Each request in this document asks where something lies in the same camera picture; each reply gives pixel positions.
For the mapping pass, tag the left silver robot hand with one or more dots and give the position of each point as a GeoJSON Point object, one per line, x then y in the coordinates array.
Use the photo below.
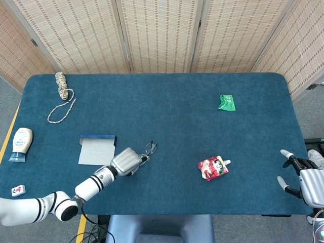
{"type": "Point", "coordinates": [125, 162]}

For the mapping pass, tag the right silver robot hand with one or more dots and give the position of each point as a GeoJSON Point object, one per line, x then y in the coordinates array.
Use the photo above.
{"type": "Point", "coordinates": [312, 184]}

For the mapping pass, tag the black-rimmed eyeglasses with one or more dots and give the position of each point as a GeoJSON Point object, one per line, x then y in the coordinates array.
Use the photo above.
{"type": "Point", "coordinates": [151, 148]}

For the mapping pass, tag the blue glasses case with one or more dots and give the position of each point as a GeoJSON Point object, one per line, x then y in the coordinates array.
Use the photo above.
{"type": "Point", "coordinates": [95, 152]}

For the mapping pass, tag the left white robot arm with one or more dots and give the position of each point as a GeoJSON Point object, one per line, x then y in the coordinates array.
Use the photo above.
{"type": "Point", "coordinates": [91, 186]}

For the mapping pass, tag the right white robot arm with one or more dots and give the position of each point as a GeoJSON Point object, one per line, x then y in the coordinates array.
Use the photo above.
{"type": "Point", "coordinates": [317, 227]}

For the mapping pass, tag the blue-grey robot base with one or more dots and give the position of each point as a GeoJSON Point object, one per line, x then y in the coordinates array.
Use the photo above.
{"type": "Point", "coordinates": [159, 227]}

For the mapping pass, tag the grey knit shoe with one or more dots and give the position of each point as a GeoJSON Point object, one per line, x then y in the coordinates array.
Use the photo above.
{"type": "Point", "coordinates": [315, 154]}

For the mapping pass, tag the black metal stand foot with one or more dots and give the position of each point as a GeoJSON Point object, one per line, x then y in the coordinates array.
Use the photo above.
{"type": "Point", "coordinates": [314, 141]}

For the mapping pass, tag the black table leg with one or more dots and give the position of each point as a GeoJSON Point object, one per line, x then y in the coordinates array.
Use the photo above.
{"type": "Point", "coordinates": [102, 220]}

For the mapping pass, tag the red spouted drink pouch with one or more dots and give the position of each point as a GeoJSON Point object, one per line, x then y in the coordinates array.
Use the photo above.
{"type": "Point", "coordinates": [211, 168]}

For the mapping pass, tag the cream squeeze sauce bottle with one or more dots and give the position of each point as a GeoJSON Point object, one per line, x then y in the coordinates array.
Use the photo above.
{"type": "Point", "coordinates": [21, 140]}

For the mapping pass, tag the white mahjong tile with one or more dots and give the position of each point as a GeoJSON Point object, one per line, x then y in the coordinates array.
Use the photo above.
{"type": "Point", "coordinates": [18, 190]}

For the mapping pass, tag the green crumpled snack packet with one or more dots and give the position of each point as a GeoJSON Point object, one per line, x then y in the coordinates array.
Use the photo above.
{"type": "Point", "coordinates": [227, 102]}

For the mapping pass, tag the woven bamboo screen panel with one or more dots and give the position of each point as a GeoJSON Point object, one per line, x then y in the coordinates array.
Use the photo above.
{"type": "Point", "coordinates": [162, 38]}
{"type": "Point", "coordinates": [303, 50]}
{"type": "Point", "coordinates": [15, 50]}
{"type": "Point", "coordinates": [76, 38]}
{"type": "Point", "coordinates": [233, 38]}

